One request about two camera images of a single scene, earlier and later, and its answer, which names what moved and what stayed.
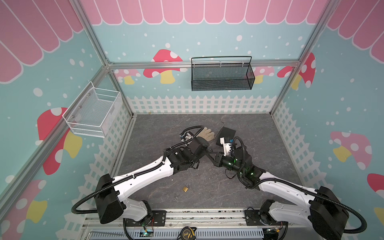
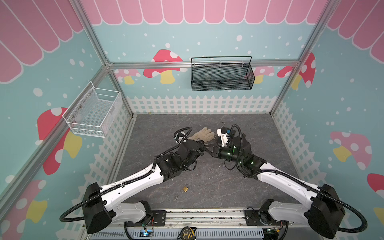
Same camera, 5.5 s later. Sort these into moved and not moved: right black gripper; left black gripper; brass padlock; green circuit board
Moved: right black gripper
Not moved: green circuit board; brass padlock; left black gripper
